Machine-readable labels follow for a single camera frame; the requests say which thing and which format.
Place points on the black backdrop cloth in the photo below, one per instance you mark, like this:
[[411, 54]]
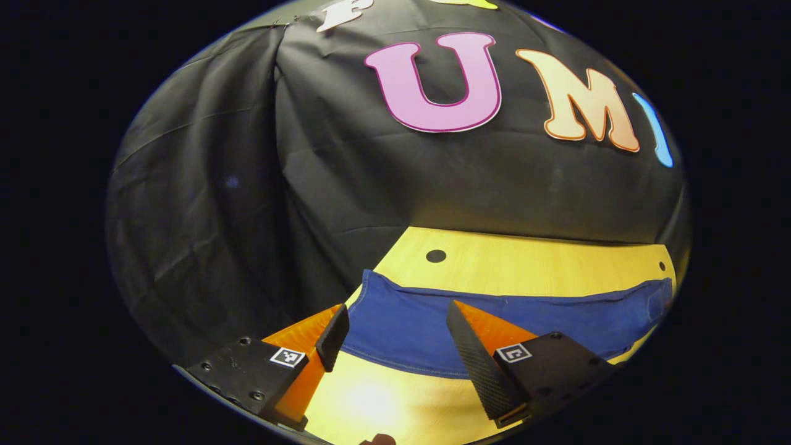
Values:
[[247, 185]]

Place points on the blue denim jeans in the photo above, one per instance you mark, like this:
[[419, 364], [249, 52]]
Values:
[[408, 334]]

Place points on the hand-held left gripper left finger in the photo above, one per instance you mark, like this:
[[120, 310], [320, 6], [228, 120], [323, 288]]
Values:
[[334, 339]]

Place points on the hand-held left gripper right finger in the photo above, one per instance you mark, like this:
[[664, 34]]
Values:
[[476, 364]]

